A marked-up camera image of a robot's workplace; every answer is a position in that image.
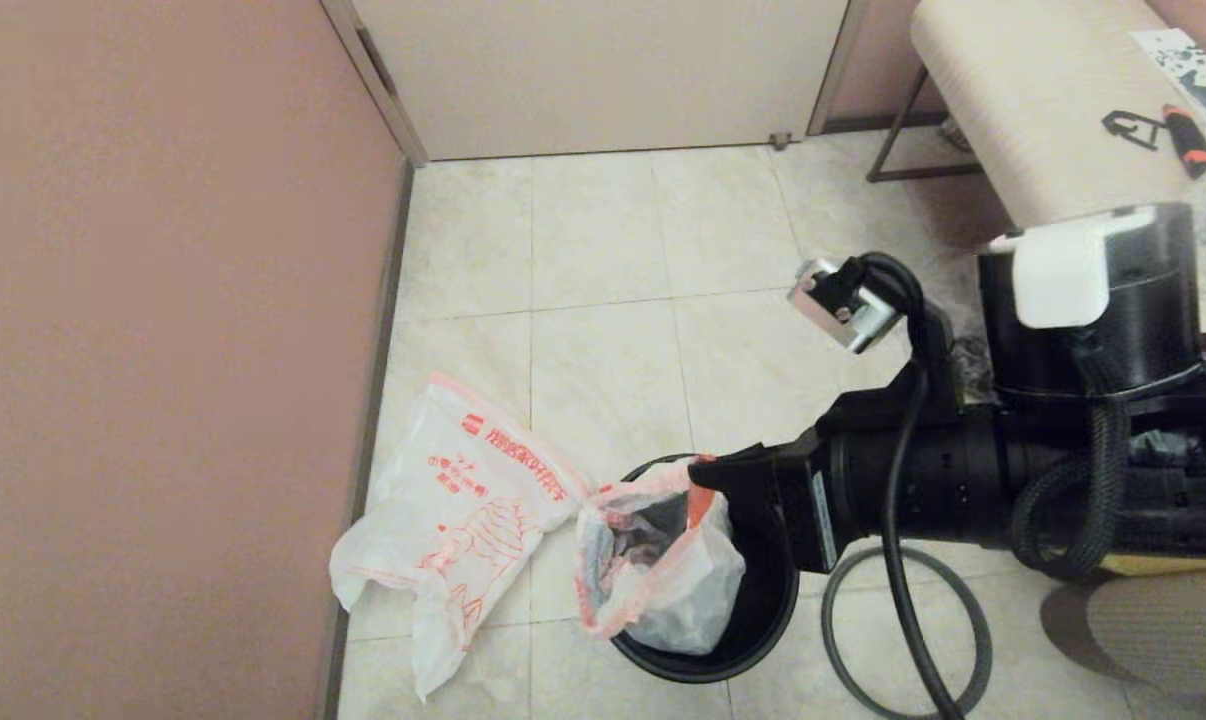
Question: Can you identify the used white red-print trash bag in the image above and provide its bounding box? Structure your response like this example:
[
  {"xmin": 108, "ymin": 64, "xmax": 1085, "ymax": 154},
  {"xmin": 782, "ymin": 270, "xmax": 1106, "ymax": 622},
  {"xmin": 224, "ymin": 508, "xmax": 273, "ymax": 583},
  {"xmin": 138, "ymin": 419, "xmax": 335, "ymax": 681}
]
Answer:
[{"xmin": 575, "ymin": 458, "xmax": 746, "ymax": 656}]

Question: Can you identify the grey bin retaining ring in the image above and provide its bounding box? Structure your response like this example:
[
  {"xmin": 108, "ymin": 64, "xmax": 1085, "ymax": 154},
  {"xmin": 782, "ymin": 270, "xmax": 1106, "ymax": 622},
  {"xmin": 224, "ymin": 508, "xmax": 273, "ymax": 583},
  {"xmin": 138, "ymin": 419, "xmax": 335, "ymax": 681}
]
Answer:
[{"xmin": 821, "ymin": 545, "xmax": 994, "ymax": 720}]

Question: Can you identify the black trash bin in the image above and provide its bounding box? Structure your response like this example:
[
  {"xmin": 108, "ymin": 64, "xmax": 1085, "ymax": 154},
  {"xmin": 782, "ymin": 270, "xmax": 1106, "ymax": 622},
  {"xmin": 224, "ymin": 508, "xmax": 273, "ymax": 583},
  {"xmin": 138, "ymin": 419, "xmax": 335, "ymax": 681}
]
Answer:
[{"xmin": 608, "ymin": 455, "xmax": 799, "ymax": 684}]

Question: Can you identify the clear bag of dark parts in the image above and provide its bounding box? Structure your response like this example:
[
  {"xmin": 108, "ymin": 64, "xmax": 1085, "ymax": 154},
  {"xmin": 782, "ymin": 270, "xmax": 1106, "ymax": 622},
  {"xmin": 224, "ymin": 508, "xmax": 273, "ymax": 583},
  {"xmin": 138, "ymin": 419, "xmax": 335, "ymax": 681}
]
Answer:
[{"xmin": 913, "ymin": 255, "xmax": 994, "ymax": 401}]

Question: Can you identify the fresh white red-print trash bag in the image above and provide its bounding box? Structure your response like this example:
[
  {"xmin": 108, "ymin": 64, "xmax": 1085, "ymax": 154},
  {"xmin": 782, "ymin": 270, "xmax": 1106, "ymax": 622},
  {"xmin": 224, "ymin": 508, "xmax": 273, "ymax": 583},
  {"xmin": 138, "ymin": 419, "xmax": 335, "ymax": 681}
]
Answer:
[{"xmin": 328, "ymin": 372, "xmax": 594, "ymax": 701}]

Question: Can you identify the yellow fabric tote bag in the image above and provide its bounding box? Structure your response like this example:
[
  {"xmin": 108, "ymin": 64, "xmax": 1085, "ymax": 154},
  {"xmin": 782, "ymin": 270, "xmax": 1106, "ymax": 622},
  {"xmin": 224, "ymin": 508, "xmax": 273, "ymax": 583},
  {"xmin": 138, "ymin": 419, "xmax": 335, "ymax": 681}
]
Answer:
[{"xmin": 1103, "ymin": 410, "xmax": 1206, "ymax": 578}]

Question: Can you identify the white ribbed cylinder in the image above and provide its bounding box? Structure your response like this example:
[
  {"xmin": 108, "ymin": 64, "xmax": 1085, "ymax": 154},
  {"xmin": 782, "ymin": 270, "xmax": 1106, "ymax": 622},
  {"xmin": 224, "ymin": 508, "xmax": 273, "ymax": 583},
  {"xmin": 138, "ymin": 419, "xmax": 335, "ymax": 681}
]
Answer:
[{"xmin": 1041, "ymin": 570, "xmax": 1206, "ymax": 701}]

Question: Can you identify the light wood-grain table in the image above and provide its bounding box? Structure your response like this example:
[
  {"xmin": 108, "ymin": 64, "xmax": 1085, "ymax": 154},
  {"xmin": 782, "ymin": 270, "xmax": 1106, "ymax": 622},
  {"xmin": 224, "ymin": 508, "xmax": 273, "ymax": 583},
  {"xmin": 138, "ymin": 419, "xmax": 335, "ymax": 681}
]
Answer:
[{"xmin": 866, "ymin": 0, "xmax": 1206, "ymax": 331}]

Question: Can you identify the white door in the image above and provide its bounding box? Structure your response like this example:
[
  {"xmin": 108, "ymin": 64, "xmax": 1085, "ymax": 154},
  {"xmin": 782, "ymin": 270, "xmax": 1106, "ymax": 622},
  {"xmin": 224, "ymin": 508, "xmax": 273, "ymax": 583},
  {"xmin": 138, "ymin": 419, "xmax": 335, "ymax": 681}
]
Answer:
[{"xmin": 348, "ymin": 0, "xmax": 849, "ymax": 161}]

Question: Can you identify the black hook clip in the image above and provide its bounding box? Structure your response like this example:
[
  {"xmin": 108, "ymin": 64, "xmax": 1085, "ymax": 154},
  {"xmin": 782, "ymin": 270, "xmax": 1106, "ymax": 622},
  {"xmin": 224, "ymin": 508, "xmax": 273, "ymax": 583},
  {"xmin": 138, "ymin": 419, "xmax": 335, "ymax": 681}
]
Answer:
[{"xmin": 1101, "ymin": 110, "xmax": 1164, "ymax": 153}]

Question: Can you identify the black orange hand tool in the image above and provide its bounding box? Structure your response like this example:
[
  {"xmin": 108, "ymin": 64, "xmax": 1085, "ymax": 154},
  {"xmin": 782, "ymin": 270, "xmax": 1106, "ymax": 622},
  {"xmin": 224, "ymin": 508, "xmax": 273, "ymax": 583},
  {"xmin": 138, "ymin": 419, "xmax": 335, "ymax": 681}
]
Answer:
[{"xmin": 1161, "ymin": 103, "xmax": 1206, "ymax": 181}]

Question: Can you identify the printed black white paper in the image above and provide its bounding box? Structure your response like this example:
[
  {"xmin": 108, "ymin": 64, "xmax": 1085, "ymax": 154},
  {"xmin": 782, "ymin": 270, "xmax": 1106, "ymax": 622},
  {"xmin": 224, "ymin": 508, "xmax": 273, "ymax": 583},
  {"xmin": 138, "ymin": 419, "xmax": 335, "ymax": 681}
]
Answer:
[{"xmin": 1128, "ymin": 28, "xmax": 1206, "ymax": 116}]

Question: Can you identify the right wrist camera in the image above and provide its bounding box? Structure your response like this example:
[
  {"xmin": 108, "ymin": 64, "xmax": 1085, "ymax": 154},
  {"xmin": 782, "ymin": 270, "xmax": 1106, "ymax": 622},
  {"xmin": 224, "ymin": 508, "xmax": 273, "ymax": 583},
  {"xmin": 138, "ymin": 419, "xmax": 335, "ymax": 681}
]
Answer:
[{"xmin": 786, "ymin": 257, "xmax": 904, "ymax": 354}]

